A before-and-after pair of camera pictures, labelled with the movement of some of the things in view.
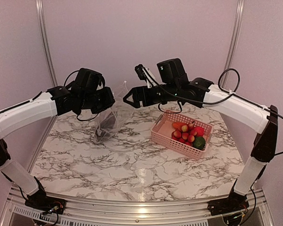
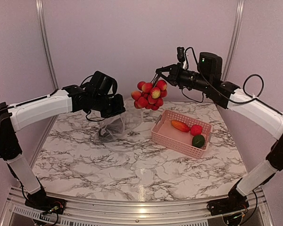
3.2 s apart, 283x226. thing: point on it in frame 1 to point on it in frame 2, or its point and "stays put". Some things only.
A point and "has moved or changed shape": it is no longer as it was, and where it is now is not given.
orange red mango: (176, 125) stays put
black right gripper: (137, 92) to (175, 69)
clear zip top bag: (111, 122) has moved or changed shape
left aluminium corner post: (42, 16) stays put
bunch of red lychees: (185, 134) has moved or changed shape
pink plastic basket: (162, 130) stays put
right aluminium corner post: (233, 48) stays put
